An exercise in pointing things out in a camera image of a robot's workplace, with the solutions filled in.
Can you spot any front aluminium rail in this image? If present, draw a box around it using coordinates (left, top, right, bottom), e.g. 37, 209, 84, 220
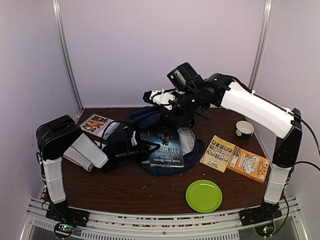
17, 197, 312, 240

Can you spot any dark Wuthering Heights book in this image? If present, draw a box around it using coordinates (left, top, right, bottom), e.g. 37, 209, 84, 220
148, 126, 185, 168

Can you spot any left aluminium frame post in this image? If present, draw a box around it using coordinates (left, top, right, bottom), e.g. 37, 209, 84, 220
52, 0, 84, 111

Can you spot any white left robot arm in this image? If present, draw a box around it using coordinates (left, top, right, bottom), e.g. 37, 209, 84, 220
36, 115, 161, 222

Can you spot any right aluminium frame post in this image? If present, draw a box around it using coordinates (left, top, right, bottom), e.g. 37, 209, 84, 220
248, 0, 273, 90

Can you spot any yellow portrait grid booklet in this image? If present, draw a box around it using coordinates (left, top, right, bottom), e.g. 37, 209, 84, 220
199, 135, 236, 173

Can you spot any aluminium frame post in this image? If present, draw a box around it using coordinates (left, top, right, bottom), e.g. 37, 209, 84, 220
248, 0, 273, 90
52, 0, 84, 111

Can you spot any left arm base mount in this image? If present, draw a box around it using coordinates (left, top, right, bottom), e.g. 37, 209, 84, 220
45, 208, 90, 239

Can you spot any white paperback book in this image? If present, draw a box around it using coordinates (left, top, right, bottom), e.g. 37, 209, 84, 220
63, 140, 106, 172

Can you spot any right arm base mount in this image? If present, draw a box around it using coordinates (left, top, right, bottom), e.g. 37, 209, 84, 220
239, 205, 283, 238

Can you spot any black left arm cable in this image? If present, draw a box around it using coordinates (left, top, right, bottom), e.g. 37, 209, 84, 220
94, 121, 131, 148

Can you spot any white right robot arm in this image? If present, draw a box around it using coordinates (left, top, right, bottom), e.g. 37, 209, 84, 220
151, 62, 302, 221

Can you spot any white and black bowl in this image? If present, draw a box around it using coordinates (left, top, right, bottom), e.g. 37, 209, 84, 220
235, 120, 255, 139

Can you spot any navy blue student backpack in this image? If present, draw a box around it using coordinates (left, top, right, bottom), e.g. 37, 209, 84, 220
125, 106, 204, 177

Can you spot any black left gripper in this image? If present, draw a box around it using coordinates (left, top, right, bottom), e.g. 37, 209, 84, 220
115, 138, 160, 163

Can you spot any dog cover workbook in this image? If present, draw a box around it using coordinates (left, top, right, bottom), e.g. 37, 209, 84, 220
79, 114, 121, 140

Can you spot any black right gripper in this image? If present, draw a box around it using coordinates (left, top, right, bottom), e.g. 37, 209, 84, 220
160, 89, 201, 127

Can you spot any green plastic plate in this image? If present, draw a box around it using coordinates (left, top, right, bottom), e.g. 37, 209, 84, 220
185, 179, 223, 213

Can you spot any orange cartoon booklet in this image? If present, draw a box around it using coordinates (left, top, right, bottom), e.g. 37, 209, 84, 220
227, 146, 271, 184

